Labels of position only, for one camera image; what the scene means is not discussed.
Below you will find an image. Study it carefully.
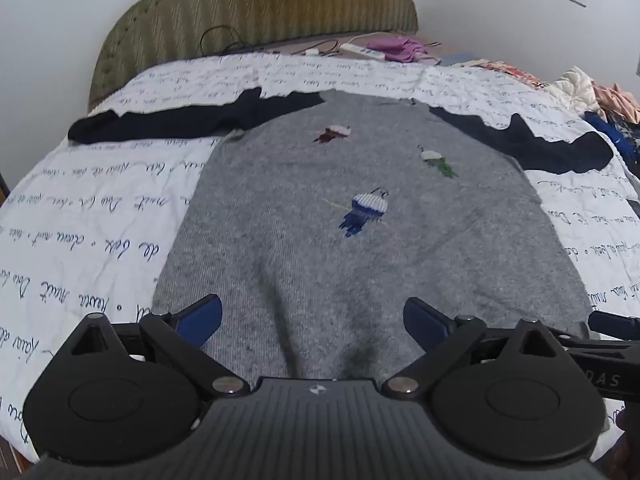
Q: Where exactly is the peach pink garment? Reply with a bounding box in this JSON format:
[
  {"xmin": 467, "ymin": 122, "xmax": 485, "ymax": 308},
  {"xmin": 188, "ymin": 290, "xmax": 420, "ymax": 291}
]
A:
[{"xmin": 591, "ymin": 82, "xmax": 640, "ymax": 124}]

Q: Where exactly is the floral print cloth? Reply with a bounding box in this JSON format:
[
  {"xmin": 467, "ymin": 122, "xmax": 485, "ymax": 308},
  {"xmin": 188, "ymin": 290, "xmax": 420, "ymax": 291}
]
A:
[{"xmin": 459, "ymin": 57, "xmax": 553, "ymax": 92}]

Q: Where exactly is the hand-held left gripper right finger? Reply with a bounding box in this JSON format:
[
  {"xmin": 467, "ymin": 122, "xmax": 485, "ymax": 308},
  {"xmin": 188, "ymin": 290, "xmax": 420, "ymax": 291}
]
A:
[{"xmin": 381, "ymin": 296, "xmax": 557, "ymax": 401}]

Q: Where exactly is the white power strip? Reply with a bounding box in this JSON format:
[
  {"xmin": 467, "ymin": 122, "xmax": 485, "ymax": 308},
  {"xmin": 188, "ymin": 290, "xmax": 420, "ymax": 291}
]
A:
[{"xmin": 339, "ymin": 42, "xmax": 387, "ymax": 63}]

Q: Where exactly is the black cable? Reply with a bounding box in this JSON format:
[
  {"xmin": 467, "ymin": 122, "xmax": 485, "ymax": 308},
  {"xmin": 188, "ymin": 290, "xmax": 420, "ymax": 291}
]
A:
[{"xmin": 199, "ymin": 25, "xmax": 347, "ymax": 57}]

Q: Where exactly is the olive striped headboard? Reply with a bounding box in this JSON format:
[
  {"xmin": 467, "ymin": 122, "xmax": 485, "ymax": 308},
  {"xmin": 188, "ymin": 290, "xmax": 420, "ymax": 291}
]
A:
[{"xmin": 89, "ymin": 0, "xmax": 420, "ymax": 113}]

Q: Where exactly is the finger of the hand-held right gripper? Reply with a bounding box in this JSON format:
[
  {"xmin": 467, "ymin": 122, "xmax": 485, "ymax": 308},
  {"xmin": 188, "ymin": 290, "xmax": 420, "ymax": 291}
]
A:
[{"xmin": 549, "ymin": 310, "xmax": 640, "ymax": 357}]

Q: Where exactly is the pink cloth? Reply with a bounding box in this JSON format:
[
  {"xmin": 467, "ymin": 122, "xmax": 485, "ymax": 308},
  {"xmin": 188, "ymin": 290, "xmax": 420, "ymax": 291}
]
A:
[{"xmin": 366, "ymin": 35, "xmax": 432, "ymax": 64}]

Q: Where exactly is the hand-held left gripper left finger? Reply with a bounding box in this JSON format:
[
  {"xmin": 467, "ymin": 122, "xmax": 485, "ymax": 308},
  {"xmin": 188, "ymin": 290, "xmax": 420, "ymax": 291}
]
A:
[{"xmin": 67, "ymin": 293, "xmax": 251, "ymax": 401}]

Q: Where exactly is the white script print bed sheet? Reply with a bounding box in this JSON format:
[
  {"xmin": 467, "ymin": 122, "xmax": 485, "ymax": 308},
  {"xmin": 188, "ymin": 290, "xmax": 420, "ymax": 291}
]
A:
[{"xmin": 0, "ymin": 50, "xmax": 640, "ymax": 464}]

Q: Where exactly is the blue patterned garment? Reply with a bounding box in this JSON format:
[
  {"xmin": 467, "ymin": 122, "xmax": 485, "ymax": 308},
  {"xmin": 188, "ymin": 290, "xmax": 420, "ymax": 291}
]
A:
[{"xmin": 582, "ymin": 110, "xmax": 640, "ymax": 177}]

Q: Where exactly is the grey sweater with navy sleeves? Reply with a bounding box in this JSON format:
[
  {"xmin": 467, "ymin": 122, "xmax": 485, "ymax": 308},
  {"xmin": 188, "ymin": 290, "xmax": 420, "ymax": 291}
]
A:
[{"xmin": 67, "ymin": 86, "xmax": 615, "ymax": 382}]

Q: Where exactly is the cream padded jacket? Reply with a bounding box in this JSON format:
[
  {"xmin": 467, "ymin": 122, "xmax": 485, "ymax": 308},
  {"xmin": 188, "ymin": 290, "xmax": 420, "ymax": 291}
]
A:
[{"xmin": 549, "ymin": 65, "xmax": 602, "ymax": 112}]

